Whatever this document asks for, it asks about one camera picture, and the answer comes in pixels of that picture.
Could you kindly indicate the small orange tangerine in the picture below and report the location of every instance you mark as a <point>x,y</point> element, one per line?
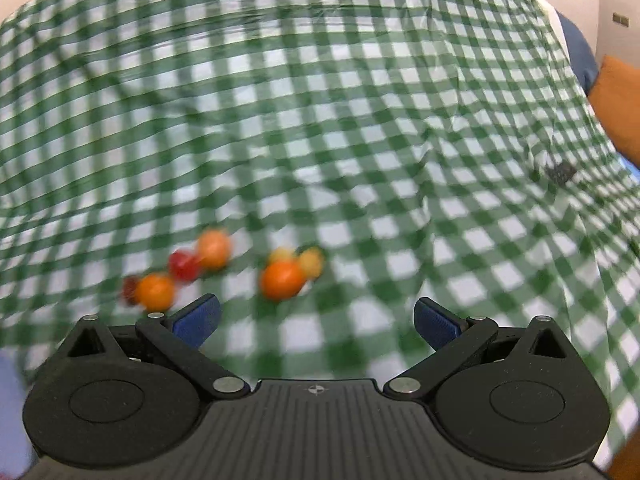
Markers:
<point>282,281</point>
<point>155,291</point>

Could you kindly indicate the orange cushion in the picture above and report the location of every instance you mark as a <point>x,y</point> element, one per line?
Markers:
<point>619,105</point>

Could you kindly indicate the blue cloth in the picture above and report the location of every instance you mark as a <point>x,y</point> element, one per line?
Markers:
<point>580,52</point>

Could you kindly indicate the yellow longan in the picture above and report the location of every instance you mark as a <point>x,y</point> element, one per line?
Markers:
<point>312,262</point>
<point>280,255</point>

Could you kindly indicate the green checked tablecloth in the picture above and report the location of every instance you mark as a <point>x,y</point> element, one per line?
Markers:
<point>320,110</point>

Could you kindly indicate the wall switch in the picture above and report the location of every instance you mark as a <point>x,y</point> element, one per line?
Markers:
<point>620,19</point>

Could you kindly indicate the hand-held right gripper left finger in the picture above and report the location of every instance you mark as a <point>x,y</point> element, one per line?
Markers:
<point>197,322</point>

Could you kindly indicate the red jujube date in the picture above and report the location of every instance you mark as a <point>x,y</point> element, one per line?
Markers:
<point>130,290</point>

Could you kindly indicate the small dark clip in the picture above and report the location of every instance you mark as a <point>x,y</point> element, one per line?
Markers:
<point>561,172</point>

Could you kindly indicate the red cherry tomato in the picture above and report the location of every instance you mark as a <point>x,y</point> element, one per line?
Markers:
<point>184,265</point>

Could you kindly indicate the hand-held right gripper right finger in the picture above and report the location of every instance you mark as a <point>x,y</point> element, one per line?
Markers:
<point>437,322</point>

